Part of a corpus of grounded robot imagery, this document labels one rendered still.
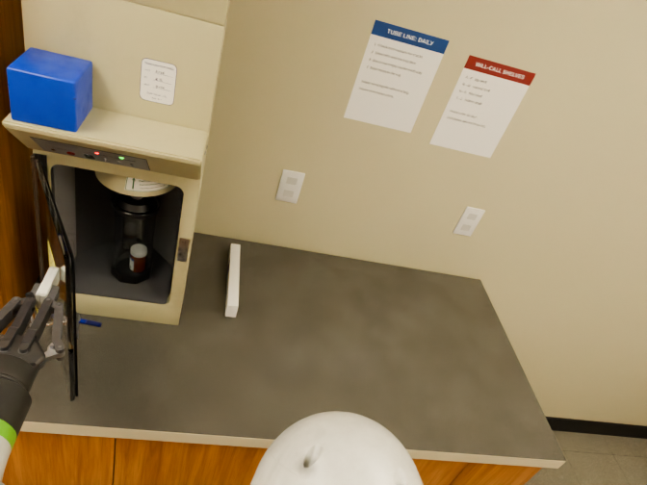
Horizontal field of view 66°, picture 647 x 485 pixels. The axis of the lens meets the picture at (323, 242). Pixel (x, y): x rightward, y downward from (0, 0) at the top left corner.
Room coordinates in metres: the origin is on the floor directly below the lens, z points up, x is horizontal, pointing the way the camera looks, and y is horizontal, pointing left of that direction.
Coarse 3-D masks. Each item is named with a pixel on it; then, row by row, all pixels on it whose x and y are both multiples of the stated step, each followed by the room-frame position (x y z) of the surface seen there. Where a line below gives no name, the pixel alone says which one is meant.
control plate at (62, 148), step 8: (40, 144) 0.72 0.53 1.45; (48, 144) 0.71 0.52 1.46; (56, 144) 0.71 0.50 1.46; (64, 144) 0.71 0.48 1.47; (56, 152) 0.75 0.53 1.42; (64, 152) 0.75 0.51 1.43; (72, 152) 0.74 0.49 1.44; (80, 152) 0.74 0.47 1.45; (88, 152) 0.73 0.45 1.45; (104, 152) 0.73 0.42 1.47; (96, 160) 0.77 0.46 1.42; (112, 160) 0.76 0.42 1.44; (120, 160) 0.76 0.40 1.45; (128, 160) 0.75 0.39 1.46; (136, 160) 0.75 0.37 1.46; (144, 160) 0.75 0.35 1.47; (144, 168) 0.79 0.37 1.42
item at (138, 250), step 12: (120, 216) 0.87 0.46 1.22; (120, 228) 0.87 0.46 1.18; (132, 228) 0.87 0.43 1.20; (144, 228) 0.89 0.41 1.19; (120, 240) 0.87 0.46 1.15; (132, 240) 0.87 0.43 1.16; (144, 240) 0.89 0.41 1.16; (120, 252) 0.87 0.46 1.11; (132, 252) 0.87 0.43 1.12; (144, 252) 0.89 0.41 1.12; (120, 264) 0.87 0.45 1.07; (132, 264) 0.87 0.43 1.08; (144, 264) 0.90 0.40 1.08
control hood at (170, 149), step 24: (96, 120) 0.76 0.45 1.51; (120, 120) 0.79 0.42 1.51; (144, 120) 0.82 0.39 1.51; (24, 144) 0.73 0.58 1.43; (72, 144) 0.71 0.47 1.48; (96, 144) 0.70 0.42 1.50; (120, 144) 0.71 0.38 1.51; (144, 144) 0.74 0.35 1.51; (168, 144) 0.76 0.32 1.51; (192, 144) 0.79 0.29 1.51; (168, 168) 0.78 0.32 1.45; (192, 168) 0.77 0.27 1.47
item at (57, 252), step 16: (48, 192) 0.67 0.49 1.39; (48, 208) 0.64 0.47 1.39; (48, 224) 0.64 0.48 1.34; (48, 240) 0.65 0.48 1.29; (64, 240) 0.57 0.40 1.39; (48, 256) 0.67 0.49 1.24; (64, 256) 0.54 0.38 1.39; (64, 272) 0.54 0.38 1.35; (64, 288) 0.55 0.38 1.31; (64, 304) 0.55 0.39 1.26; (64, 320) 0.56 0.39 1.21; (64, 336) 0.56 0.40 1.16; (64, 368) 0.58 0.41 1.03
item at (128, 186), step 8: (96, 176) 0.85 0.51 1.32; (104, 176) 0.84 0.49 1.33; (112, 176) 0.84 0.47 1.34; (120, 176) 0.84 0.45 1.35; (104, 184) 0.83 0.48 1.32; (112, 184) 0.83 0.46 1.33; (120, 184) 0.83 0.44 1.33; (128, 184) 0.84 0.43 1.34; (136, 184) 0.84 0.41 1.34; (144, 184) 0.85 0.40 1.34; (152, 184) 0.86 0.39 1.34; (160, 184) 0.88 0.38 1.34; (120, 192) 0.83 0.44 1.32; (128, 192) 0.83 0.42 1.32; (136, 192) 0.84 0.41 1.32; (144, 192) 0.85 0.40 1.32; (152, 192) 0.86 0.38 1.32; (160, 192) 0.87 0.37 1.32
